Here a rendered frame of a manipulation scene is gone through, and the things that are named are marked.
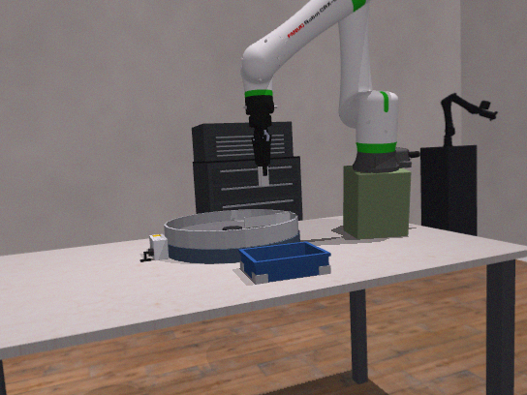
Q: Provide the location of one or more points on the blue shallow tray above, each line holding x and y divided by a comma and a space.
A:
283, 262

